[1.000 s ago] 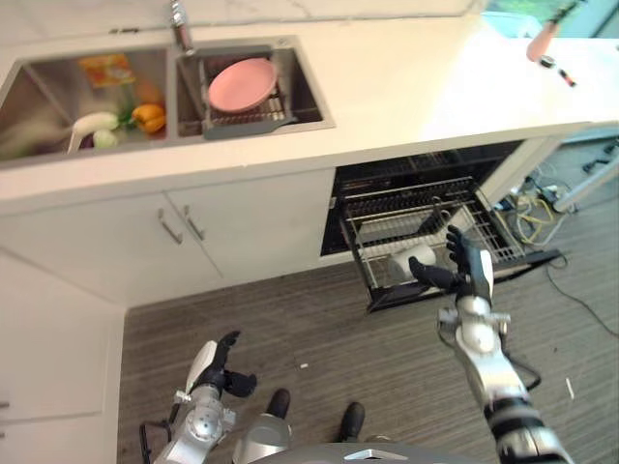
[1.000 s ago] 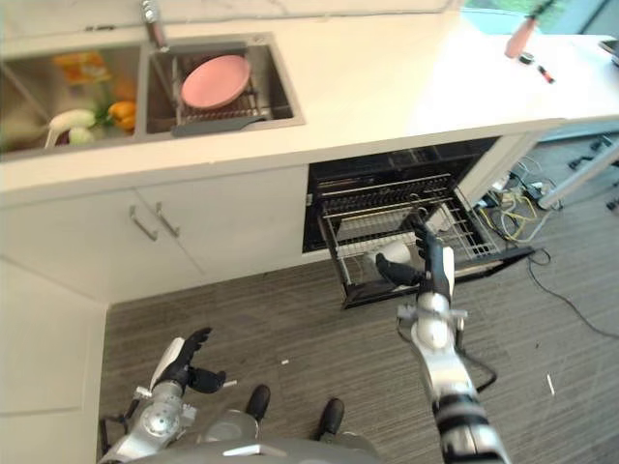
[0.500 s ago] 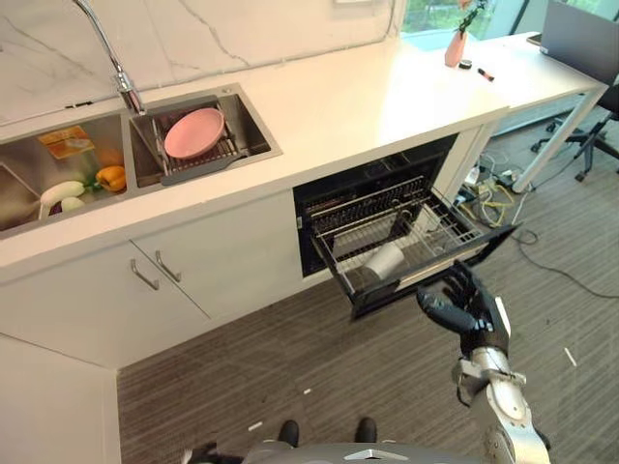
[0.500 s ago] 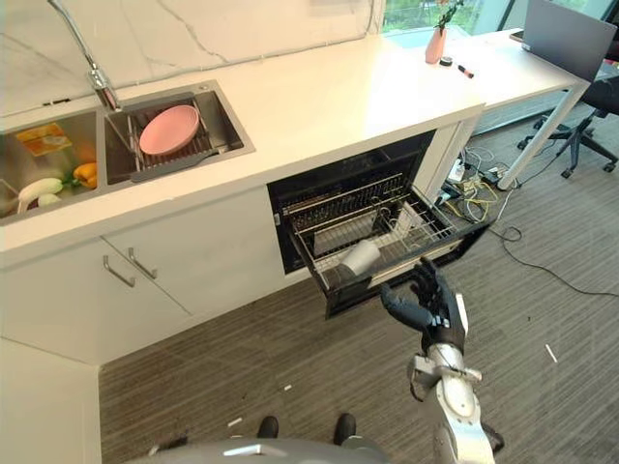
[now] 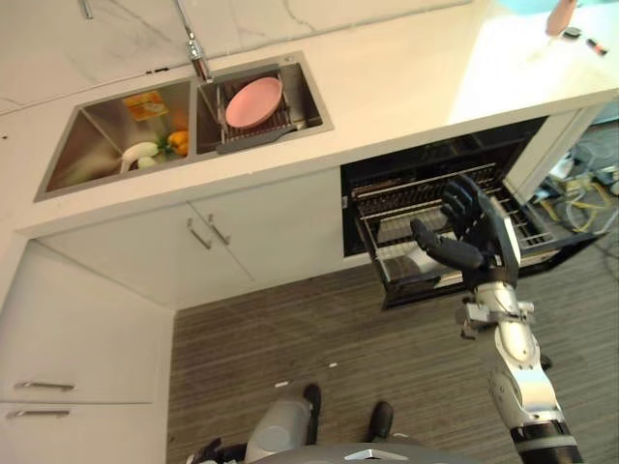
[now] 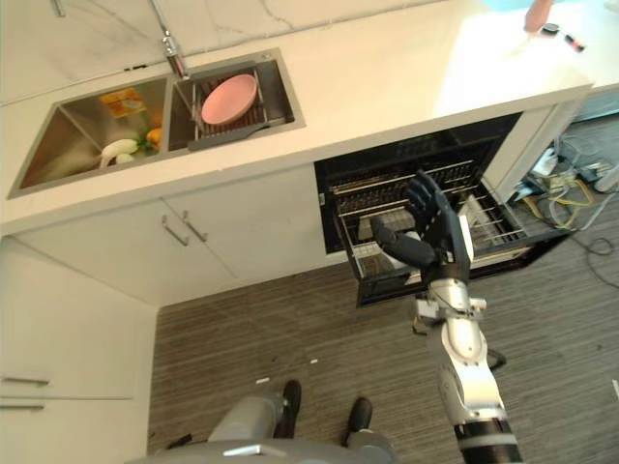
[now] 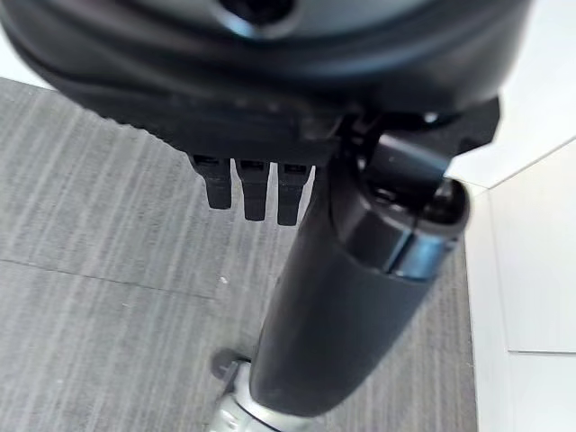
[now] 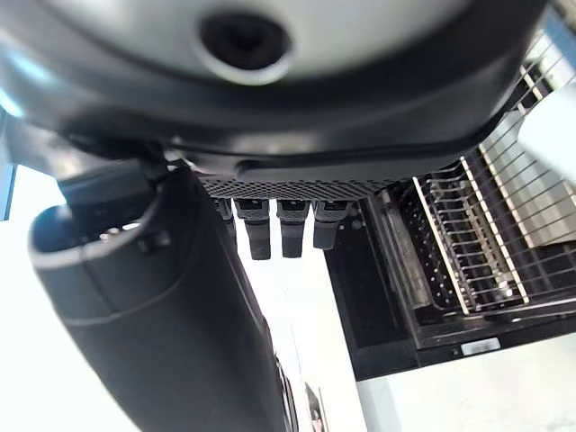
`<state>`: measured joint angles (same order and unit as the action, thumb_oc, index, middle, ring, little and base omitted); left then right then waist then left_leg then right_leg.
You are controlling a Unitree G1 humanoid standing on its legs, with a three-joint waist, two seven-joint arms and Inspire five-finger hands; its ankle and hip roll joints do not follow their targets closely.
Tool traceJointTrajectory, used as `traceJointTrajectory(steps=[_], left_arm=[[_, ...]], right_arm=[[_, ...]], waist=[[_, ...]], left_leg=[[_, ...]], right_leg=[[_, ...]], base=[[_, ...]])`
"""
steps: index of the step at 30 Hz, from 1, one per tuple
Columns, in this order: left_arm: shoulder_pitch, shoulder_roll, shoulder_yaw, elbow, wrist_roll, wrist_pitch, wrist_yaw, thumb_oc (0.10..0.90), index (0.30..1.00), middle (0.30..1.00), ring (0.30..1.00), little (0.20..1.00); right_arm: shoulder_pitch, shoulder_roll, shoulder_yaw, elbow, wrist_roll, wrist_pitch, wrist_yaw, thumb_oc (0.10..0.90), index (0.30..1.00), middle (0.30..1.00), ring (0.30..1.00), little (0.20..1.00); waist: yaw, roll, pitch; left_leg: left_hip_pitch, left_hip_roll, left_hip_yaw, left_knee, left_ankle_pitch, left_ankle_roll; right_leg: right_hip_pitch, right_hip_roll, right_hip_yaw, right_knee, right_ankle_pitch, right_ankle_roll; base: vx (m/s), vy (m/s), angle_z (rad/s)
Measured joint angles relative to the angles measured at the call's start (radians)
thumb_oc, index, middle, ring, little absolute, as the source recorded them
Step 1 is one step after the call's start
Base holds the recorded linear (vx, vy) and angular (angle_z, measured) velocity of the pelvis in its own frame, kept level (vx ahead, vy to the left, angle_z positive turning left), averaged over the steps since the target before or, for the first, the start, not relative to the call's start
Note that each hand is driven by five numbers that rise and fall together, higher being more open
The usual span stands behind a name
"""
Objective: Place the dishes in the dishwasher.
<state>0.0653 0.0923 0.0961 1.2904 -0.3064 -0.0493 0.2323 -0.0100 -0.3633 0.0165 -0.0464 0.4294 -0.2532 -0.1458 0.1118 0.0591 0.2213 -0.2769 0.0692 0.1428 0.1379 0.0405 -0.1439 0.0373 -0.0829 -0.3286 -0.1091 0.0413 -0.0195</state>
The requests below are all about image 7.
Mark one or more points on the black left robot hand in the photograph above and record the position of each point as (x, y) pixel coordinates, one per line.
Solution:
(315, 292)

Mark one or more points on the white cabinet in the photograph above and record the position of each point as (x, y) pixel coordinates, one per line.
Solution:
(522, 225)

